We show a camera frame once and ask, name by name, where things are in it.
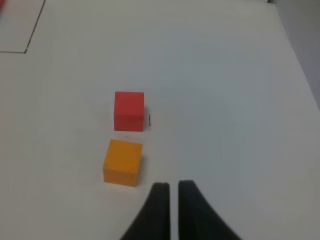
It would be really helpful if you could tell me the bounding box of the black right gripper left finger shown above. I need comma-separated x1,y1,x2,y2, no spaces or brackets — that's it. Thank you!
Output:
121,182,170,240

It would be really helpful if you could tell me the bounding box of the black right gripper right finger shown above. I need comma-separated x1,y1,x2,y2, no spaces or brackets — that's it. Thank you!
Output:
178,180,240,240

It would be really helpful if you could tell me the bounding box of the orange block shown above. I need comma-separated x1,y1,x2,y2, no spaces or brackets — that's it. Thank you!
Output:
102,139,143,187

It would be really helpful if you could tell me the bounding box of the red block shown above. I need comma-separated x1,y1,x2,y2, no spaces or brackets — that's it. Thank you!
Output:
113,91,145,132

